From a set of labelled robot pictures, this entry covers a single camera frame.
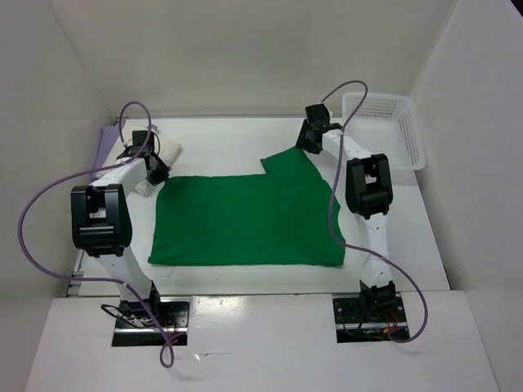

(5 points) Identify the purple t shirt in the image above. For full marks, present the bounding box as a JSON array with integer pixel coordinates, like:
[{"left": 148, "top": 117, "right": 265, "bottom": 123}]
[{"left": 94, "top": 125, "right": 132, "bottom": 168}]

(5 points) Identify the green t shirt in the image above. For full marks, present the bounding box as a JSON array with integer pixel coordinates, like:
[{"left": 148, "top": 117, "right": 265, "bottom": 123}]
[{"left": 148, "top": 148, "right": 345, "bottom": 267}]

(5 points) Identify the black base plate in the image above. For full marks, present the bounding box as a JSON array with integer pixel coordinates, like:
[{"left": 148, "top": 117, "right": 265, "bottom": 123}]
[
  {"left": 101, "top": 298, "right": 190, "bottom": 347},
  {"left": 332, "top": 294, "right": 410, "bottom": 343}
]

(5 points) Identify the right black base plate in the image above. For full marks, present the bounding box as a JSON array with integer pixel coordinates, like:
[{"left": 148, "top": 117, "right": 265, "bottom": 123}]
[{"left": 332, "top": 294, "right": 410, "bottom": 343}]

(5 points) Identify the cream t shirt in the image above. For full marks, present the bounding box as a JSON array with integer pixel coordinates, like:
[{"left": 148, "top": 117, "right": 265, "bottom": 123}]
[{"left": 104, "top": 125, "right": 184, "bottom": 197}]

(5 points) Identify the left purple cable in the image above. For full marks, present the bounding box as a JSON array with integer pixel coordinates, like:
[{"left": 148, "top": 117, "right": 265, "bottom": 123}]
[{"left": 16, "top": 101, "right": 187, "bottom": 368}]

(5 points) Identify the white perforated plastic basket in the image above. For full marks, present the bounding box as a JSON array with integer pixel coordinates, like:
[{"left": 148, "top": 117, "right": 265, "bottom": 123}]
[{"left": 342, "top": 92, "right": 426, "bottom": 171}]

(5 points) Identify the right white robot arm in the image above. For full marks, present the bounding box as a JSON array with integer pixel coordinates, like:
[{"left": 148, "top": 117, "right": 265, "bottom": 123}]
[{"left": 296, "top": 103, "right": 396, "bottom": 321}]

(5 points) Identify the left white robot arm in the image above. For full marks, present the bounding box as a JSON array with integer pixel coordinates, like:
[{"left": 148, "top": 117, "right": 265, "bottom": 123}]
[{"left": 70, "top": 130, "right": 169, "bottom": 327}]

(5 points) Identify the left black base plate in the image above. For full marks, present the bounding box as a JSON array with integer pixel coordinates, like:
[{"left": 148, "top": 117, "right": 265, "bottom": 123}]
[{"left": 101, "top": 298, "right": 190, "bottom": 347}]

